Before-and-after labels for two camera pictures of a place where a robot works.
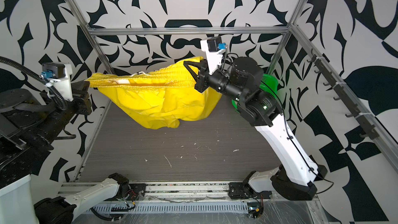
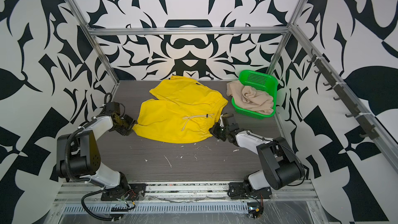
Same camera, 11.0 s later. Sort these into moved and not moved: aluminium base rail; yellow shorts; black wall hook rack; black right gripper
Moved: yellow shorts; black right gripper
Not moved: aluminium base rail; black wall hook rack
